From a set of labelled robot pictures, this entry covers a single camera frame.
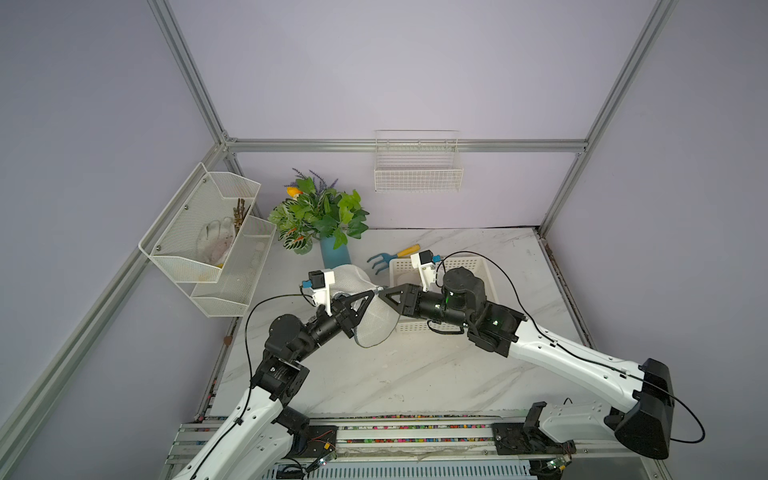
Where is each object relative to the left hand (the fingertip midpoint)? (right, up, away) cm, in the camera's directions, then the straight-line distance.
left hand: (371, 297), depth 65 cm
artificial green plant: (-17, +22, +17) cm, 33 cm away
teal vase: (-16, +9, +37) cm, 41 cm away
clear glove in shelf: (-43, +13, +13) cm, 46 cm away
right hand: (+2, -1, +1) cm, 3 cm away
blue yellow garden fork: (+2, +9, +43) cm, 44 cm away
